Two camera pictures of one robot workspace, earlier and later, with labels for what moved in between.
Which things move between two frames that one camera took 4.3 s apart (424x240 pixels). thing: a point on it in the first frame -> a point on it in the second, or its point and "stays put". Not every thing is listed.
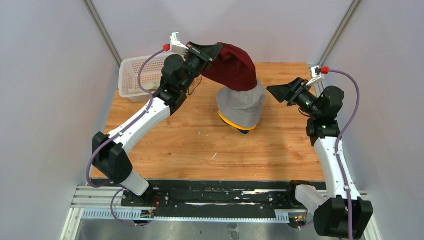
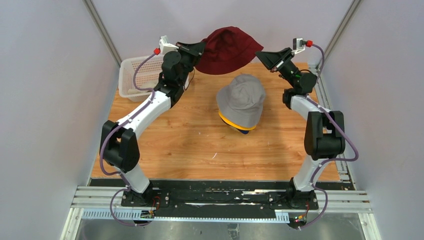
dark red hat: [232, 67] -> [227, 50]
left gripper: [208, 53] stays put
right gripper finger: [283, 90] -> [271, 58]
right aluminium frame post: [339, 31] stays put
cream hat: [150, 86] stays put
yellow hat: [235, 125] stays put
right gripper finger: [281, 92] -> [274, 62]
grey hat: [242, 108] stays put
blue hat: [244, 131] stays put
